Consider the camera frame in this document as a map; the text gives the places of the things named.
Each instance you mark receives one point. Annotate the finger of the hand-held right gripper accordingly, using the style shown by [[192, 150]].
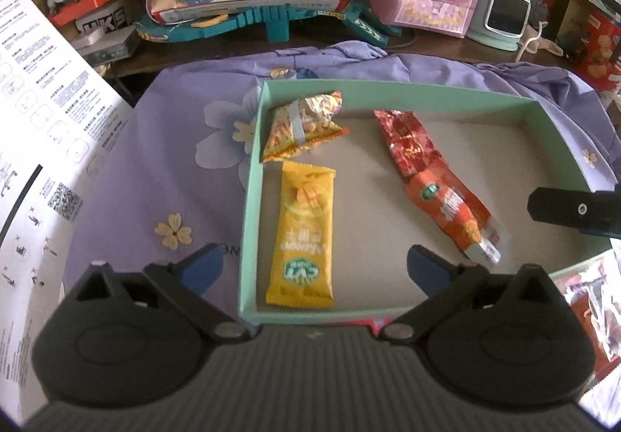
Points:
[[572, 211]]

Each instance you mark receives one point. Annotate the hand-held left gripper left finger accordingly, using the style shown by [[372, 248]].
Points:
[[203, 263]]

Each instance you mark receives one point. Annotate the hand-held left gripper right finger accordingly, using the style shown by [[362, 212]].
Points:
[[424, 267]]

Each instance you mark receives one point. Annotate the orange long snack packet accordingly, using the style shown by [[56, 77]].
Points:
[[451, 209]]

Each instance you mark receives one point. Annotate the mint green cardboard box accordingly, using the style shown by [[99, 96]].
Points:
[[250, 218]]

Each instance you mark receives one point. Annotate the yellow long snack packet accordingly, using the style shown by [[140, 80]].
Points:
[[302, 243]]

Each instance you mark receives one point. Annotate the shiny red patterned snack packet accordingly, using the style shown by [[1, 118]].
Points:
[[407, 141]]

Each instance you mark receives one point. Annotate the orange silver taped snack bag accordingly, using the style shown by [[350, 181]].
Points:
[[298, 129]]

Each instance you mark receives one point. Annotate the red white snack packet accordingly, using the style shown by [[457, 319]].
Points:
[[589, 301]]

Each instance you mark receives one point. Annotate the purple floral cloth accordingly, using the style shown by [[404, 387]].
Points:
[[170, 145]]

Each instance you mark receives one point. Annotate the red biscuit box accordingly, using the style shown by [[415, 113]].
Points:
[[596, 44]]

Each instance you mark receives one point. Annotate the beige cloth pouch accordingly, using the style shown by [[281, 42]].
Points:
[[536, 41]]

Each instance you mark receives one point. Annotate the white printed instruction sheet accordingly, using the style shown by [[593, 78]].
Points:
[[39, 121]]

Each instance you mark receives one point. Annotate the grey printed box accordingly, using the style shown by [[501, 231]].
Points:
[[107, 31]]

